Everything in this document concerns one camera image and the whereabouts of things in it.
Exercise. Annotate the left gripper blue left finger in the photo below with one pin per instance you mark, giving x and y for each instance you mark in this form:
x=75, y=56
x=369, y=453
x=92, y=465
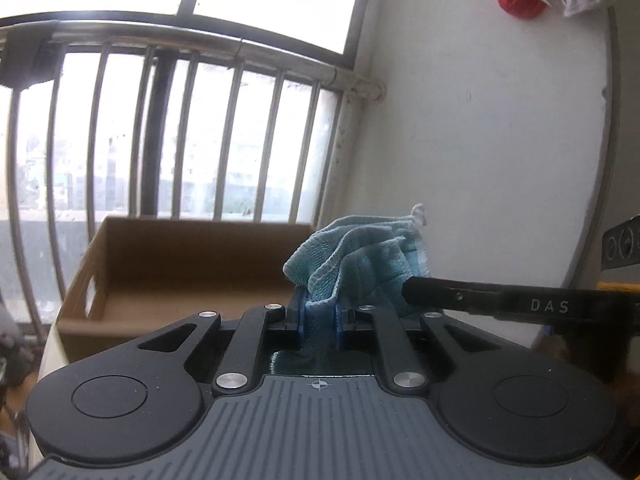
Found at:
x=295, y=319

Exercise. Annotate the light blue towel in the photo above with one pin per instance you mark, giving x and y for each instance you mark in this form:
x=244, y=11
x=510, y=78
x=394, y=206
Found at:
x=352, y=262

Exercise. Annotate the metal window railing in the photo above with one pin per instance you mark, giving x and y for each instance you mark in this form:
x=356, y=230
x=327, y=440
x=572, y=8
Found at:
x=153, y=120

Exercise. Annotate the dark cloth on railing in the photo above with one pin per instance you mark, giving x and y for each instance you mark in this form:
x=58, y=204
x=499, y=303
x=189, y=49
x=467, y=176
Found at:
x=30, y=56

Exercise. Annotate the brown cardboard box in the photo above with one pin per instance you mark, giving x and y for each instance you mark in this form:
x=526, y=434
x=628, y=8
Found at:
x=139, y=275

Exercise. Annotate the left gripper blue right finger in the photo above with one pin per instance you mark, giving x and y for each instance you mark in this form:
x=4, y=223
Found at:
x=344, y=324

